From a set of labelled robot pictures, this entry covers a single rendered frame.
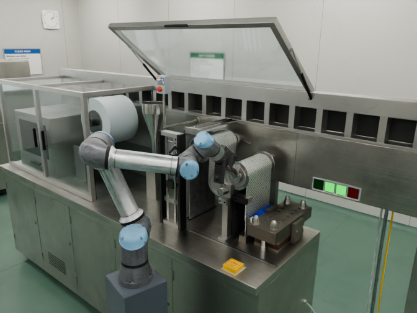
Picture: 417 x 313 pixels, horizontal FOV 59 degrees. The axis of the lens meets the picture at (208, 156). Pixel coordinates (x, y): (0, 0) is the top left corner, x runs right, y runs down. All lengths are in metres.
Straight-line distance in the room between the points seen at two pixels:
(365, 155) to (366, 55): 2.49
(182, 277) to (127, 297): 0.45
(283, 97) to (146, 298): 1.20
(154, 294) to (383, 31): 3.41
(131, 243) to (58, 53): 6.13
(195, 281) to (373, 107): 1.19
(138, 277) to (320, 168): 1.05
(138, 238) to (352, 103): 1.16
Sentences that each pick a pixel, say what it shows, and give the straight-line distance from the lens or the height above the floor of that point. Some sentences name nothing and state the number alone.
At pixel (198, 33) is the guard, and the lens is 1.93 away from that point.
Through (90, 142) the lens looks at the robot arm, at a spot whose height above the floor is 1.51.
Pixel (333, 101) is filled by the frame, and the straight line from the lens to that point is 1.93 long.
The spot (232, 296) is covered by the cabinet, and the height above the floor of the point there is 0.78.
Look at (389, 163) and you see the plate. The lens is 1.90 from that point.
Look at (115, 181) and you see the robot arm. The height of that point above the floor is 1.31.
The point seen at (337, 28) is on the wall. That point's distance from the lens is 4.42.
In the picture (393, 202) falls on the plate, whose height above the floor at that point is 1.19.
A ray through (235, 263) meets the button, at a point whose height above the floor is 0.92.
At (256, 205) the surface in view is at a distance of 2.00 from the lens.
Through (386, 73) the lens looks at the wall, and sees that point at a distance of 4.25.
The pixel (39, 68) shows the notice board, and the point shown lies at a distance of 7.28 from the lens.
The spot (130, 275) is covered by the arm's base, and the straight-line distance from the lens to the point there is 1.67.
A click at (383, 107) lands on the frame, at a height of 1.62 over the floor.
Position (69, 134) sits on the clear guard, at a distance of 2.58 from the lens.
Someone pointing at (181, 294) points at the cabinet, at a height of 0.63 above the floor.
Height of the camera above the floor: 1.89
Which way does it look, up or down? 17 degrees down
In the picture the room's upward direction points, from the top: 1 degrees clockwise
